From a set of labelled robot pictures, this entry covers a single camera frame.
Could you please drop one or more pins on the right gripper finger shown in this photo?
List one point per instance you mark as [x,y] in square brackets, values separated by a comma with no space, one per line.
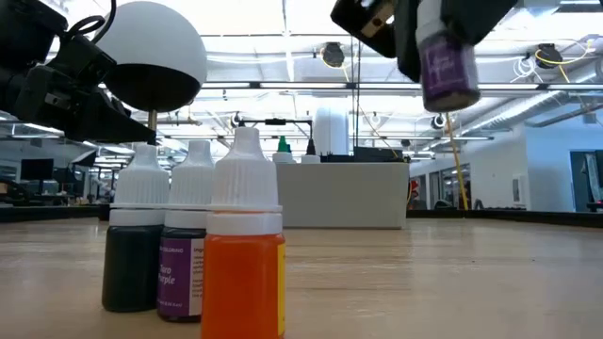
[476,19]
[409,42]

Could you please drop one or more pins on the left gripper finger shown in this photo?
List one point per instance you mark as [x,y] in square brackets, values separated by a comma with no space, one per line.
[108,137]
[113,115]

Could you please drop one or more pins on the large bottle black tip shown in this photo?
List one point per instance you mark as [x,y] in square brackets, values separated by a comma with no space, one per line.
[311,148]

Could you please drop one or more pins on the large bottle green tip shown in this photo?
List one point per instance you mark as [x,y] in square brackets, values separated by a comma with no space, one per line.
[282,143]

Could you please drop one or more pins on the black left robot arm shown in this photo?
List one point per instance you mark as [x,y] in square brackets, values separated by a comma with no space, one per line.
[23,28]

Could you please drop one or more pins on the small black food coloring bottle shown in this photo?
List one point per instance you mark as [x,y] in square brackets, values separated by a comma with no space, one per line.
[134,263]

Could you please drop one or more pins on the small orange food coloring bottle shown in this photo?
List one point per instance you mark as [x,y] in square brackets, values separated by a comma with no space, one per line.
[242,282]

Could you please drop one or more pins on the round black ceiling fixture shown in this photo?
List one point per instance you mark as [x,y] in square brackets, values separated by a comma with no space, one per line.
[333,54]
[438,121]
[549,54]
[235,120]

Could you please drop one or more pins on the black monitor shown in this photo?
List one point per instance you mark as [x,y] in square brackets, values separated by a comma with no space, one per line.
[37,168]

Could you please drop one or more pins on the white globe lamp black base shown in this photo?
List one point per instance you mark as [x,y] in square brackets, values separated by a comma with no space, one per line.
[160,37]

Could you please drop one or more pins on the black perforated computer case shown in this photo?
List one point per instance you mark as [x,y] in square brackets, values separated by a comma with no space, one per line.
[377,154]

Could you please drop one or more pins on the red background object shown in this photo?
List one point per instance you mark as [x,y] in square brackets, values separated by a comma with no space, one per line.
[412,193]

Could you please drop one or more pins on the grey plastic bin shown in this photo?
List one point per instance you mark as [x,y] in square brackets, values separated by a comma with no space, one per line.
[348,198]

